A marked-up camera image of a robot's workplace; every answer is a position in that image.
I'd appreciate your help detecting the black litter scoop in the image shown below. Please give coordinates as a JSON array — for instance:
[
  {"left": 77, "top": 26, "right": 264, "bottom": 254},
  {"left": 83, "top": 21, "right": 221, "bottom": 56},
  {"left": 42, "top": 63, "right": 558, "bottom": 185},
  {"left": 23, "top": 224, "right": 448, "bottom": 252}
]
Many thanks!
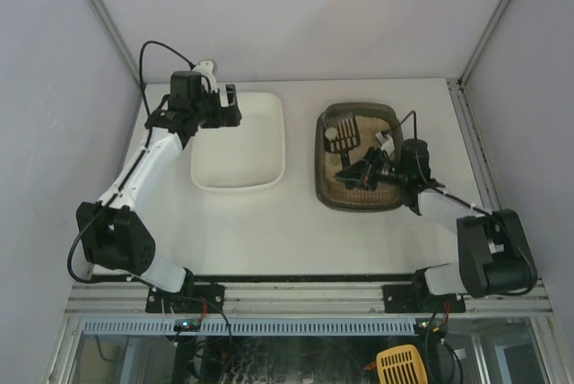
[{"left": 323, "top": 112, "right": 361, "bottom": 169}]

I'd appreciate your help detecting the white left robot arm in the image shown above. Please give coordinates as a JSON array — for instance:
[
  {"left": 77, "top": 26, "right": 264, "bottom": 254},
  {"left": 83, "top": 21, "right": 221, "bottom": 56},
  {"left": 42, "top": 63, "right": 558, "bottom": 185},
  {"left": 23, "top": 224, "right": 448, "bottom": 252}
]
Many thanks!
[{"left": 66, "top": 60, "right": 242, "bottom": 297}]

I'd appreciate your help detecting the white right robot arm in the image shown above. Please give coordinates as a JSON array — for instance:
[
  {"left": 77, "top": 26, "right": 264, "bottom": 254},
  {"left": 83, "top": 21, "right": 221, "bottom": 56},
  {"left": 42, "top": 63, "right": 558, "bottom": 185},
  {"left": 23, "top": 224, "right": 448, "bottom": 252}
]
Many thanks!
[{"left": 335, "top": 127, "right": 538, "bottom": 298}]

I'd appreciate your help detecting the brown litter box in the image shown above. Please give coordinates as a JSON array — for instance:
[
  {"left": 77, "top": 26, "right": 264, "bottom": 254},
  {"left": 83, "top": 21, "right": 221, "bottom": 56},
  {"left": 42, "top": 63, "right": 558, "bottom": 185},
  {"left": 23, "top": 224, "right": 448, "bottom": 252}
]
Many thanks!
[{"left": 314, "top": 102, "right": 404, "bottom": 213}]

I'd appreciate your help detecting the white plastic tub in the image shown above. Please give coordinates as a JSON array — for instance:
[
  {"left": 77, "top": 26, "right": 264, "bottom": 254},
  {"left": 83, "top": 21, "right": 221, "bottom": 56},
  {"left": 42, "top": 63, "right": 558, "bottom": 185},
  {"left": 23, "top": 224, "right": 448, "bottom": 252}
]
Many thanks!
[{"left": 190, "top": 92, "right": 286, "bottom": 193}]

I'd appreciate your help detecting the yellow slotted scoop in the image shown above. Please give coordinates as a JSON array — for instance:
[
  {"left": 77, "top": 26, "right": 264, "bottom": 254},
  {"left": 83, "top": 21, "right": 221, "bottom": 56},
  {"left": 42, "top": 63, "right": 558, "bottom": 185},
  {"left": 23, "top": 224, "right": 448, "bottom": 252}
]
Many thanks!
[{"left": 375, "top": 345, "right": 429, "bottom": 384}]

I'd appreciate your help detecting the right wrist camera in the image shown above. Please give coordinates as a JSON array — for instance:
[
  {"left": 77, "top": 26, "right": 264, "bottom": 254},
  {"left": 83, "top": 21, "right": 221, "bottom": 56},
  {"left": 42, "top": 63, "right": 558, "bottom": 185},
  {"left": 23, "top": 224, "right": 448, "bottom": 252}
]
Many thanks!
[{"left": 375, "top": 132, "right": 395, "bottom": 155}]

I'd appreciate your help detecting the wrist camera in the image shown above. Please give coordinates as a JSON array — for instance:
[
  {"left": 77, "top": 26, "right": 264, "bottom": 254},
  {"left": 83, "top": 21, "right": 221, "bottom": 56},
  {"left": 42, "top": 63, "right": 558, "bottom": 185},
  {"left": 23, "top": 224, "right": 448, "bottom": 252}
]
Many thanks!
[
  {"left": 375, "top": 132, "right": 395, "bottom": 155},
  {"left": 192, "top": 60, "right": 219, "bottom": 92}
]

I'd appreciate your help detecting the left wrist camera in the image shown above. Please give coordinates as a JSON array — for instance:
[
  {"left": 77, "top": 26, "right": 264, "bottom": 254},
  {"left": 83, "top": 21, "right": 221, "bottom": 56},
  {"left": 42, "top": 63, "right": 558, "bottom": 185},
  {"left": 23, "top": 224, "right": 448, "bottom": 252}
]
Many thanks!
[{"left": 192, "top": 60, "right": 219, "bottom": 92}]

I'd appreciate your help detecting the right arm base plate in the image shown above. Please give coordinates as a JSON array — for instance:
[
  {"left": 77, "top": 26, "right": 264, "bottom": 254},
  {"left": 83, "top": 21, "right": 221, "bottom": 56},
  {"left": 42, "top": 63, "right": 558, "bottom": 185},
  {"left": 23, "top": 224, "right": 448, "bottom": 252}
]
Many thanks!
[{"left": 382, "top": 284, "right": 466, "bottom": 313}]

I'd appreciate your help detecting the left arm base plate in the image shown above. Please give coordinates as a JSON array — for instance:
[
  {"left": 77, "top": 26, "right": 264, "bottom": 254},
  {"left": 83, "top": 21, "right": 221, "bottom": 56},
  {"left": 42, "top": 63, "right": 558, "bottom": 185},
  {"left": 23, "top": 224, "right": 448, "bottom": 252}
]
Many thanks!
[{"left": 144, "top": 283, "right": 225, "bottom": 315}]

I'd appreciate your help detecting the aluminium frame rail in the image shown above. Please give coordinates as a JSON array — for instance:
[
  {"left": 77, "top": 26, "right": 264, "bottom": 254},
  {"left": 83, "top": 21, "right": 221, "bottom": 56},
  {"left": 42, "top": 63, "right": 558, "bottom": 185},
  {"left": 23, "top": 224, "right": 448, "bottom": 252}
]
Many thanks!
[{"left": 65, "top": 282, "right": 552, "bottom": 317}]

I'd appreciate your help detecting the grey slotted cable duct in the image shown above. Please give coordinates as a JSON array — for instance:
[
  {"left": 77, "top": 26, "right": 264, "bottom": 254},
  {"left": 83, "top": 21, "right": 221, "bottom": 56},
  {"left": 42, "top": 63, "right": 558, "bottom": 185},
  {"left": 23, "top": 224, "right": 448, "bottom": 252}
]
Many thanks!
[{"left": 83, "top": 317, "right": 417, "bottom": 336}]

